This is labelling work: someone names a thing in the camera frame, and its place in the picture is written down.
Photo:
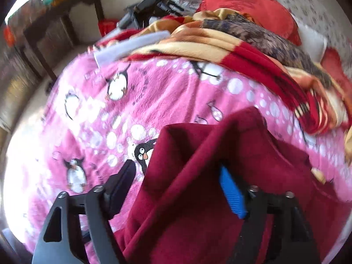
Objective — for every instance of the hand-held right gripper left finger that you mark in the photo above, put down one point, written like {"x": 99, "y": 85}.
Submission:
{"x": 121, "y": 187}

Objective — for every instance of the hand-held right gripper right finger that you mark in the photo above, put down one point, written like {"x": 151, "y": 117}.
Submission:
{"x": 231, "y": 195}

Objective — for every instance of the maroon sweater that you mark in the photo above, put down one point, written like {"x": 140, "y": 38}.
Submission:
{"x": 192, "y": 198}

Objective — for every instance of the pink penguin print blanket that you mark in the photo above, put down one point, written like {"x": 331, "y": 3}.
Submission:
{"x": 165, "y": 93}

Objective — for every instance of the lavender cloth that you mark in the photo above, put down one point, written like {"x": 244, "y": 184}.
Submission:
{"x": 123, "y": 49}

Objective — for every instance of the red and gold patterned blanket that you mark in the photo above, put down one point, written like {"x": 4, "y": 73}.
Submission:
{"x": 247, "y": 55}

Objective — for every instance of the red bag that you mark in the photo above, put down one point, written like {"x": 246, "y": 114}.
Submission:
{"x": 107, "y": 27}

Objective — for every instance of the small red pillow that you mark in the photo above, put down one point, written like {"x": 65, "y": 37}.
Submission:
{"x": 334, "y": 66}

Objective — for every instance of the dark wooden table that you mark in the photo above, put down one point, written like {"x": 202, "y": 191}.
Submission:
{"x": 55, "y": 24}

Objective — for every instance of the white pillow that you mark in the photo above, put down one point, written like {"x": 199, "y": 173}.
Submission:
{"x": 310, "y": 38}

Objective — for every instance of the black equipment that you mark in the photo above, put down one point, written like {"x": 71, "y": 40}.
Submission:
{"x": 148, "y": 5}

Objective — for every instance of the large red pillow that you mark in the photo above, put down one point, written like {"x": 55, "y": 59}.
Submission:
{"x": 247, "y": 2}

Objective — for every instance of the floral bed sheet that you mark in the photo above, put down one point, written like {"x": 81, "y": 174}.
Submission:
{"x": 316, "y": 2}

